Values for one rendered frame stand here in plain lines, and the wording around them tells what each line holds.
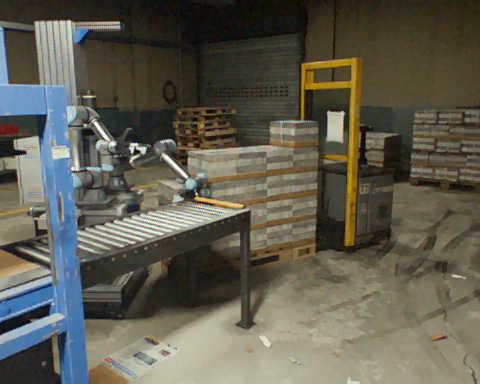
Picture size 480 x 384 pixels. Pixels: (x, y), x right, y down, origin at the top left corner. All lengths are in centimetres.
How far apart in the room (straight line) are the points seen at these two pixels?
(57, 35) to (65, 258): 198
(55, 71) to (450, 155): 631
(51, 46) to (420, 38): 777
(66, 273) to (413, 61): 884
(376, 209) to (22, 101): 372
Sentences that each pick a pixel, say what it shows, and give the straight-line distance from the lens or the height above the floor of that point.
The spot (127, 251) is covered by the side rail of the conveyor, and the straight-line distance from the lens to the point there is 221.
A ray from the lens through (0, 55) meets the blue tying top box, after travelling 182.
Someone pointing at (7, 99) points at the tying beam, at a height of 150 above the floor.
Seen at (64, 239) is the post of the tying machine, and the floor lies 100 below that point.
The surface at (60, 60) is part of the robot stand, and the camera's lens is 340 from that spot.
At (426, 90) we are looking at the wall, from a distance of 981.
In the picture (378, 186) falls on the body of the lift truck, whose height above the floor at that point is 63.
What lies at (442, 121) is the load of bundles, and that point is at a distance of 806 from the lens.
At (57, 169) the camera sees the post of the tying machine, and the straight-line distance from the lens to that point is 171.
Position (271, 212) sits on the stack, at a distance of 401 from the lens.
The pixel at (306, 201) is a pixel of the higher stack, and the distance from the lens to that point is 424.
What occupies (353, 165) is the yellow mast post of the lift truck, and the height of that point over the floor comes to 88.
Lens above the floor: 150
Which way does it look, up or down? 11 degrees down
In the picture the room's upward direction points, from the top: 1 degrees counter-clockwise
